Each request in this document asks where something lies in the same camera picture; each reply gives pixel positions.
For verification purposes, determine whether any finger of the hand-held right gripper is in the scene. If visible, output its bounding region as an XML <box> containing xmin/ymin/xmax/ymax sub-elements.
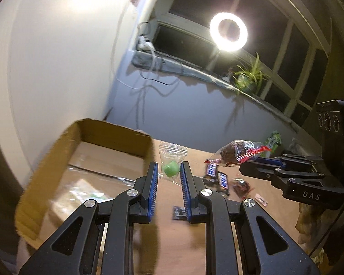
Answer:
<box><xmin>239</xmin><ymin>161</ymin><xmax>344</xmax><ymax>209</ymax></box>
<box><xmin>258</xmin><ymin>154</ymin><xmax>323</xmax><ymax>173</ymax></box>

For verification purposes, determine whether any white power strip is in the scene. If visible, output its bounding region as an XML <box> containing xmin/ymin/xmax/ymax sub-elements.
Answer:
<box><xmin>136</xmin><ymin>34</ymin><xmax>155</xmax><ymax>53</ymax></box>

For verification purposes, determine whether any small pink packet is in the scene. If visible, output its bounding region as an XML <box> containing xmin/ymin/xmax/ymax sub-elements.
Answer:
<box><xmin>255</xmin><ymin>193</ymin><xmax>269</xmax><ymax>207</ymax></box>

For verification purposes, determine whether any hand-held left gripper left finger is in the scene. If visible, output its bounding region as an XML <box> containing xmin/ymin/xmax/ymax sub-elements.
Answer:
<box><xmin>19</xmin><ymin>161</ymin><xmax>159</xmax><ymax>275</ymax></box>

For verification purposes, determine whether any small dark snack packet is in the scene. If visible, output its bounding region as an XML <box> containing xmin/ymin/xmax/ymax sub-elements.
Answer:
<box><xmin>172</xmin><ymin>205</ymin><xmax>187</xmax><ymax>221</ymax></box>

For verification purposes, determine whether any small brown cake packet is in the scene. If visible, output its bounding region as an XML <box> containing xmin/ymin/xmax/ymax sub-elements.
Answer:
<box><xmin>231</xmin><ymin>178</ymin><xmax>254</xmax><ymax>200</ymax></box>

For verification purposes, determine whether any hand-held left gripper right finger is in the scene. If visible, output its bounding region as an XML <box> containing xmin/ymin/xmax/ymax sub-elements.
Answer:
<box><xmin>180</xmin><ymin>161</ymin><xmax>323</xmax><ymax>275</ymax></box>

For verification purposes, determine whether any ring light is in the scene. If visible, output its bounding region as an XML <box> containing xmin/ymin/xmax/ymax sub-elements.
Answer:
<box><xmin>206</xmin><ymin>12</ymin><xmax>248</xmax><ymax>72</ymax></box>

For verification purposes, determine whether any brown cardboard box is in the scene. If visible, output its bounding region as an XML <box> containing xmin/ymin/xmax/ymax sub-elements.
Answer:
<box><xmin>15</xmin><ymin>118</ymin><xmax>154</xmax><ymax>242</ymax></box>

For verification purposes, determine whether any dark chocolate bar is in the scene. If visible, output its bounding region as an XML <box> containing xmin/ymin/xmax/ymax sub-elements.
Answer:
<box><xmin>216</xmin><ymin>172</ymin><xmax>230</xmax><ymax>196</ymax></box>
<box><xmin>204</xmin><ymin>163</ymin><xmax>220</xmax><ymax>179</ymax></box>

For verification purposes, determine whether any green snack packet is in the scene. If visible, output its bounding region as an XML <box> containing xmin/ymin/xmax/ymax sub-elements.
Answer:
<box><xmin>264</xmin><ymin>131</ymin><xmax>282</xmax><ymax>153</ymax></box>

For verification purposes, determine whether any zip bag with green candy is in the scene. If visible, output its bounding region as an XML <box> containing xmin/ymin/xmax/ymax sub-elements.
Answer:
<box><xmin>158</xmin><ymin>142</ymin><xmax>189</xmax><ymax>186</ymax></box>

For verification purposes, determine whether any white cable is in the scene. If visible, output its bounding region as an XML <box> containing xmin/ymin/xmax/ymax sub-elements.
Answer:
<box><xmin>110</xmin><ymin>0</ymin><xmax>161</xmax><ymax>89</ymax></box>

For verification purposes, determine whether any person's right hand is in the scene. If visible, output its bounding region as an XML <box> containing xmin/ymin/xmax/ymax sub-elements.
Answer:
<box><xmin>296</xmin><ymin>203</ymin><xmax>331</xmax><ymax>267</ymax></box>

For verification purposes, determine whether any white green packet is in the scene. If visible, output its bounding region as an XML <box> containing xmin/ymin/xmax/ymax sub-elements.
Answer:
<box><xmin>53</xmin><ymin>178</ymin><xmax>115</xmax><ymax>215</ymax></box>

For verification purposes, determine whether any black cable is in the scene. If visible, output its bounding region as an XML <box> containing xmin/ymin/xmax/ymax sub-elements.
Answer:
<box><xmin>137</xmin><ymin>21</ymin><xmax>184</xmax><ymax>86</ymax></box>

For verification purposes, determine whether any potted green plant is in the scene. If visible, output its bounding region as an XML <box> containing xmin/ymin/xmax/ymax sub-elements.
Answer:
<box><xmin>229</xmin><ymin>52</ymin><xmax>271</xmax><ymax>95</ymax></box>

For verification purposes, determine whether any clear bag of chocolate snacks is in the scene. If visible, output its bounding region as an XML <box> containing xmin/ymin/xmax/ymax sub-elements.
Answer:
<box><xmin>208</xmin><ymin>140</ymin><xmax>271</xmax><ymax>168</ymax></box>

